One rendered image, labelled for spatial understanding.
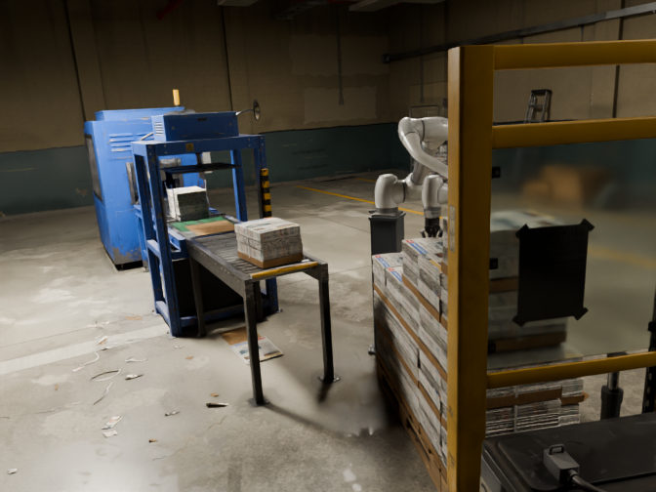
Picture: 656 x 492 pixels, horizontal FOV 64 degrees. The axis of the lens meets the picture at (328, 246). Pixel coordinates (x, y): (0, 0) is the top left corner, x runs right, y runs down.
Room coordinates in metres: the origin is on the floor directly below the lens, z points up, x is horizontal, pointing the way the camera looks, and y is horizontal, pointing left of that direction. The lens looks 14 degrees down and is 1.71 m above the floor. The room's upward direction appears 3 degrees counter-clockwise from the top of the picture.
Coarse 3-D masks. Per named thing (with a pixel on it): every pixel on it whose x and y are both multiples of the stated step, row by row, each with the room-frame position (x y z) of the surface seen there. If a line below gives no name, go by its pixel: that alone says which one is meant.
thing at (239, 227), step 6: (246, 222) 3.41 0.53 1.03; (252, 222) 3.40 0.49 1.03; (258, 222) 3.38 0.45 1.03; (264, 222) 3.37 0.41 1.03; (276, 222) 3.36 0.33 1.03; (240, 228) 3.29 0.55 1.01; (240, 234) 3.31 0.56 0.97; (240, 240) 3.32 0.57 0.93; (240, 246) 3.33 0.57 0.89; (246, 246) 3.25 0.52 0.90; (246, 252) 3.26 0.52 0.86
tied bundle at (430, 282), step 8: (424, 256) 2.26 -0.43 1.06; (432, 256) 2.25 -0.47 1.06; (440, 256) 2.24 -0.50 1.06; (424, 264) 2.22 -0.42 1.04; (432, 264) 2.13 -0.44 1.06; (440, 264) 2.13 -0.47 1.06; (424, 272) 2.23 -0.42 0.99; (432, 272) 2.10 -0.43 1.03; (440, 272) 2.02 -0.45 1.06; (424, 280) 2.23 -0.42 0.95; (432, 280) 2.11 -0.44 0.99; (440, 280) 2.02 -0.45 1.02; (424, 288) 2.20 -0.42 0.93; (432, 288) 2.11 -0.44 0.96; (440, 288) 2.02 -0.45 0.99; (424, 296) 2.22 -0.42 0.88; (432, 296) 2.09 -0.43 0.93; (440, 296) 2.02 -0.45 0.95; (432, 304) 2.09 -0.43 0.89; (440, 304) 2.02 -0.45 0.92; (440, 312) 2.02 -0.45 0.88
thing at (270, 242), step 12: (252, 228) 3.19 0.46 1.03; (264, 228) 3.17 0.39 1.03; (276, 228) 3.14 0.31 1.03; (288, 228) 3.17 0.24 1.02; (252, 240) 3.16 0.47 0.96; (264, 240) 3.07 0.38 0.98; (276, 240) 3.12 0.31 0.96; (288, 240) 3.15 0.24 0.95; (300, 240) 3.20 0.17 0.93; (252, 252) 3.18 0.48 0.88; (264, 252) 3.06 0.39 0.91; (276, 252) 3.11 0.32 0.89; (288, 252) 3.15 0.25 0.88; (300, 252) 3.20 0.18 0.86
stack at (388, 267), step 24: (384, 264) 2.94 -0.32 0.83; (384, 288) 2.90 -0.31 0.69; (408, 288) 2.49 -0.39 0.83; (384, 312) 2.90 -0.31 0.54; (408, 312) 2.45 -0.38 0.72; (384, 336) 2.95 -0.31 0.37; (408, 336) 2.44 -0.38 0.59; (432, 336) 2.11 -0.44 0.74; (384, 360) 2.97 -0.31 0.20; (408, 360) 2.46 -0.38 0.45; (384, 384) 2.99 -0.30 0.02; (408, 384) 2.46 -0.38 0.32; (432, 384) 2.12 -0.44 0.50; (408, 432) 2.47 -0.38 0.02; (432, 432) 2.10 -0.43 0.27; (432, 456) 2.13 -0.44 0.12; (432, 480) 2.11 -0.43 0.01
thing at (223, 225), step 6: (216, 222) 4.64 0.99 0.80; (222, 222) 4.62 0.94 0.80; (228, 222) 4.60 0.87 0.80; (192, 228) 4.39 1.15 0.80; (198, 228) 4.38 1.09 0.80; (204, 228) 4.37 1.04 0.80; (210, 228) 4.35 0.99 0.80; (216, 228) 4.34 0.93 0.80; (222, 228) 4.32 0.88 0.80; (228, 228) 4.31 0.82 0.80; (234, 228) 4.30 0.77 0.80; (198, 234) 4.15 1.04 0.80
